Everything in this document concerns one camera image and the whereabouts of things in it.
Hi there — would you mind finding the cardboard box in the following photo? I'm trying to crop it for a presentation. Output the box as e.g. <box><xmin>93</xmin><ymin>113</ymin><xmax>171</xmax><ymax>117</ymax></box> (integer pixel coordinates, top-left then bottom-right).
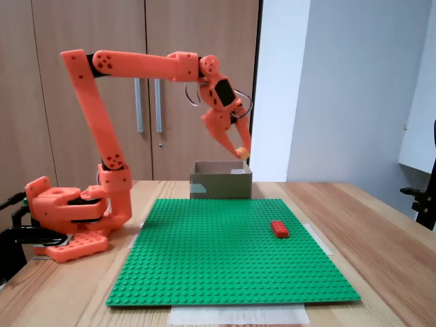
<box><xmin>189</xmin><ymin>160</ymin><xmax>253</xmax><ymax>200</ymax></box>

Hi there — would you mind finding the red lego block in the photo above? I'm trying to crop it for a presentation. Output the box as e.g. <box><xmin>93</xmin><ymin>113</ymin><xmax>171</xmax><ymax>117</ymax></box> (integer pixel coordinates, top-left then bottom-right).
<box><xmin>270</xmin><ymin>220</ymin><xmax>290</xmax><ymax>239</ymax></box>

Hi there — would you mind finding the green lego baseplate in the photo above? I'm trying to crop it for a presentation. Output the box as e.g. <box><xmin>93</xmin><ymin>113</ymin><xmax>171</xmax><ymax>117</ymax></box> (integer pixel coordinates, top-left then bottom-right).
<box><xmin>105</xmin><ymin>198</ymin><xmax>361</xmax><ymax>308</ymax></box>

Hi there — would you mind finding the wooden cabinet door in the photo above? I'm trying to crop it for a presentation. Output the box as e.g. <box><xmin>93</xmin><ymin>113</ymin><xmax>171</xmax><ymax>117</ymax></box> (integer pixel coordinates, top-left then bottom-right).
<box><xmin>145</xmin><ymin>0</ymin><xmax>261</xmax><ymax>182</ymax></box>
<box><xmin>31</xmin><ymin>0</ymin><xmax>153</xmax><ymax>182</ymax></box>

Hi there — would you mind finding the translucent tape strip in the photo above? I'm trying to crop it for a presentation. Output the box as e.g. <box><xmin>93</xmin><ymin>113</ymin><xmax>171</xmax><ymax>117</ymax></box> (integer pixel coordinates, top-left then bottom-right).
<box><xmin>304</xmin><ymin>223</ymin><xmax>334</xmax><ymax>256</ymax></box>
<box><xmin>169</xmin><ymin>304</ymin><xmax>311</xmax><ymax>326</ymax></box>
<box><xmin>127</xmin><ymin>223</ymin><xmax>146</xmax><ymax>251</ymax></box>

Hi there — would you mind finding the narrow wooden cabinet panel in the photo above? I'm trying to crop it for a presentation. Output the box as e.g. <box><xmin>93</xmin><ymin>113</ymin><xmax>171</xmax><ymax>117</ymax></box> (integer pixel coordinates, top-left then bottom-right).
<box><xmin>0</xmin><ymin>0</ymin><xmax>58</xmax><ymax>205</ymax></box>

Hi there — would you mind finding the black table clamp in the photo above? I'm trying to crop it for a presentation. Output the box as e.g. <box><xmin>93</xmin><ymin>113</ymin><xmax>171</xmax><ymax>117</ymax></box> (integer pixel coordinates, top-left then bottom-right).
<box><xmin>0</xmin><ymin>204</ymin><xmax>71</xmax><ymax>285</ymax></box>

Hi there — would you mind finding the gripper servo cable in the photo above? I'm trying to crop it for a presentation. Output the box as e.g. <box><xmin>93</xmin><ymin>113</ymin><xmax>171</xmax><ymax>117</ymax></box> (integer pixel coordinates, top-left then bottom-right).
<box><xmin>234</xmin><ymin>88</ymin><xmax>254</xmax><ymax>121</ymax></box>

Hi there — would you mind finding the wrist servo cable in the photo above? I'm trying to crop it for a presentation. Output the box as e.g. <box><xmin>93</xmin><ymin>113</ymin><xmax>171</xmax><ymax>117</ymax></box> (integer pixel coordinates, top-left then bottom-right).
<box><xmin>184</xmin><ymin>80</ymin><xmax>202</xmax><ymax>108</ymax></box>

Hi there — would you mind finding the metal cabinet handle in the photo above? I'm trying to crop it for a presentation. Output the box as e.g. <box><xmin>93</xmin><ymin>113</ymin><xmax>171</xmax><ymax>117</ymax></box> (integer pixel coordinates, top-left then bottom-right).
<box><xmin>153</xmin><ymin>78</ymin><xmax>164</xmax><ymax>134</ymax></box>
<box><xmin>134</xmin><ymin>77</ymin><xmax>144</xmax><ymax>134</ymax></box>

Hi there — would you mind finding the black camera stand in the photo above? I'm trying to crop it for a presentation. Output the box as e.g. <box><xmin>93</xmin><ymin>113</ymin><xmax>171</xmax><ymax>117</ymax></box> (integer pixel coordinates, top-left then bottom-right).
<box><xmin>399</xmin><ymin>119</ymin><xmax>436</xmax><ymax>232</ymax></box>

